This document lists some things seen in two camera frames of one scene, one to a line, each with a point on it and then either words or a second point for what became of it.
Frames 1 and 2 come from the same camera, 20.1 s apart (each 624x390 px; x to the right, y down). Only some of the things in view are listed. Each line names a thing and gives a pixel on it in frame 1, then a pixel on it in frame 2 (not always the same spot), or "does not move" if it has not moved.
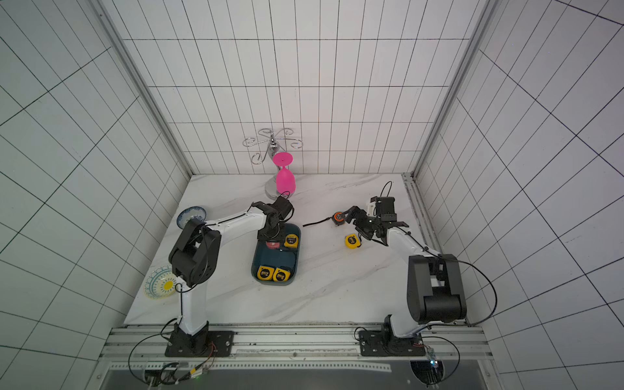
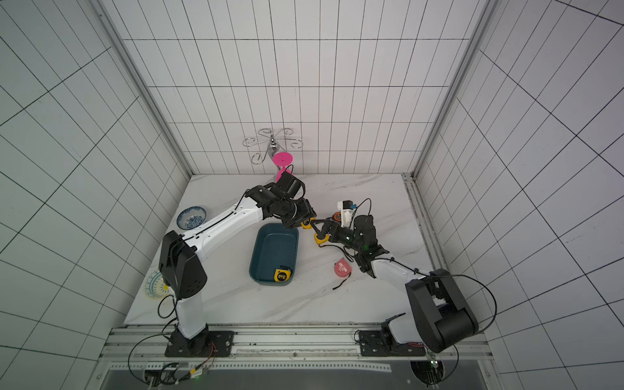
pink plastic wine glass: x=285 y=178 does not move
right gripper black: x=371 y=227 → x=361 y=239
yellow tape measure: x=280 y=275 does not move
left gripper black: x=281 y=236 → x=306 y=213
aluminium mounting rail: x=446 y=344 does not move
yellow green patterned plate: x=160 y=283 does not move
